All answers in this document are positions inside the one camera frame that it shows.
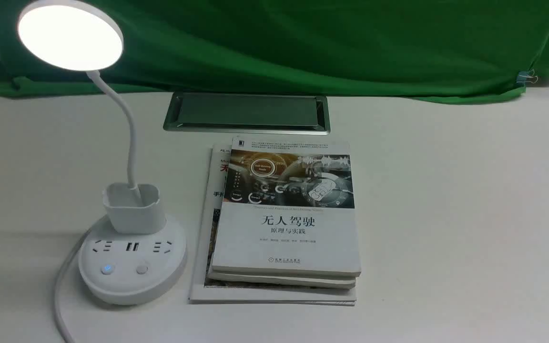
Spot white round desk lamp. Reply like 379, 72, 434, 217
17, 0, 187, 305

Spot top white driving book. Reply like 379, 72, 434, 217
211, 136, 362, 278

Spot middle white book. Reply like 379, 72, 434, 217
206, 272, 356, 290

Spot bottom thin magazine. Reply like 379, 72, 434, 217
189, 143, 357, 306

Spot green backdrop cloth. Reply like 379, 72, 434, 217
0, 0, 549, 105

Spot blue binder clip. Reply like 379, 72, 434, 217
516, 69, 539, 87

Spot metal desk cable hatch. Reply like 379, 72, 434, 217
163, 92, 331, 135

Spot white lamp power cable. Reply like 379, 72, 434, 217
54, 228, 93, 343

